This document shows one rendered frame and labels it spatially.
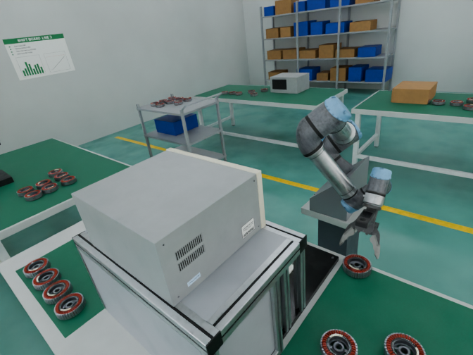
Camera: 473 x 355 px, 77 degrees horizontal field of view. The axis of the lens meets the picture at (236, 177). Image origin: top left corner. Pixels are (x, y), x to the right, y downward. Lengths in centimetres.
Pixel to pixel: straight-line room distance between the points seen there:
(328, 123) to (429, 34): 635
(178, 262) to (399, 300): 87
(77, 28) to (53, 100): 133
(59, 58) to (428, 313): 607
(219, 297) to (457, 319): 85
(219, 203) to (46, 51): 565
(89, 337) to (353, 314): 97
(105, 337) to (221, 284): 62
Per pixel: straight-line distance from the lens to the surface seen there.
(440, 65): 753
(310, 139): 124
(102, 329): 137
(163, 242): 70
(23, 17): 621
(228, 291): 81
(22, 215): 245
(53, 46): 629
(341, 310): 125
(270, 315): 97
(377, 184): 130
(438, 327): 129
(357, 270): 134
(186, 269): 78
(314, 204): 168
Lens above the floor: 172
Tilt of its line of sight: 27 degrees down
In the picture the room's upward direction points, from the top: 7 degrees counter-clockwise
